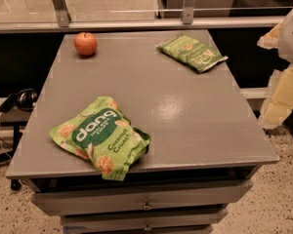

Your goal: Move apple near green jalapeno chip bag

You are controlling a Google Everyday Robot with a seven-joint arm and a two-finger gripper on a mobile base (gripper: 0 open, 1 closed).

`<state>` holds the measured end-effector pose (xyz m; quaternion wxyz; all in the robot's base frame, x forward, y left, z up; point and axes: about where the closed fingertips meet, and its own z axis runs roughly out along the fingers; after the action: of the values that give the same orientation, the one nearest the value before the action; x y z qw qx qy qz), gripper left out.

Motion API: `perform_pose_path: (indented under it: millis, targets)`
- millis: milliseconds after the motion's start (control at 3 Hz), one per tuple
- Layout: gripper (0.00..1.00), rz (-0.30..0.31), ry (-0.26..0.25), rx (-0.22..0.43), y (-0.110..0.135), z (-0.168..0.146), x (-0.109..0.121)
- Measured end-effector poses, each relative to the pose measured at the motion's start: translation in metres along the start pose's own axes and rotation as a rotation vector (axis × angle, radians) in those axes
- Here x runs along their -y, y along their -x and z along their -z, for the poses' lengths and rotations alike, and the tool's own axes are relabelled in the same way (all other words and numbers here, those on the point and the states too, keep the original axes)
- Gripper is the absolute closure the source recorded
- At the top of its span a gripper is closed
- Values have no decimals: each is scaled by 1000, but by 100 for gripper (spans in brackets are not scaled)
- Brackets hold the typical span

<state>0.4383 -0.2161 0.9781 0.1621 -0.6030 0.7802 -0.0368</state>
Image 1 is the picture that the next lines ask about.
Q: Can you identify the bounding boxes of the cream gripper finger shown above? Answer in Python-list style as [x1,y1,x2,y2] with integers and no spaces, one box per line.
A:
[257,22,282,50]
[258,63,293,130]

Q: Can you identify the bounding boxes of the red apple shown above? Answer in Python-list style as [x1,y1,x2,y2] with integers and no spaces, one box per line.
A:
[74,32,98,57]

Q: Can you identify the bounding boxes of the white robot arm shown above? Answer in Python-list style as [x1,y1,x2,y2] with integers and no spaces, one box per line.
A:
[257,9,293,129]

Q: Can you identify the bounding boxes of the green jalapeno chip bag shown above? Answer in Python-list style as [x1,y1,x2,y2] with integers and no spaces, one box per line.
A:
[156,34,228,73]

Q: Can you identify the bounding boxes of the green coconut crunch chip bag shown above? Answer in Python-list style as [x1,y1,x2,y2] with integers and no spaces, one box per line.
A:
[50,97,150,181]

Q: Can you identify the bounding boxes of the grey drawer cabinet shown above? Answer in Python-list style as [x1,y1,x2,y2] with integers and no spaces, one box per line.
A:
[5,29,280,234]

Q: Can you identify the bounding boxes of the grey drawer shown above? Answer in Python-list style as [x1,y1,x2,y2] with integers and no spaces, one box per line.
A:
[62,208,228,234]
[32,179,253,215]

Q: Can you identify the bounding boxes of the black headphones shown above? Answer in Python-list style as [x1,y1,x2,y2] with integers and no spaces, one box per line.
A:
[0,89,38,113]

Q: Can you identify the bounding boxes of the top grey drawer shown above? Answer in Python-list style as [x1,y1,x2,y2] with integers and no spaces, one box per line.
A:
[32,179,253,215]

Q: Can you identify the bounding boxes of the metal railing frame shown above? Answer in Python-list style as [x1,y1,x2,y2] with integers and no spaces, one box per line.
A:
[0,0,293,33]

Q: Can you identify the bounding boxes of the white cable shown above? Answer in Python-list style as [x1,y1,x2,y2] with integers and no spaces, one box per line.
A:
[0,111,13,161]

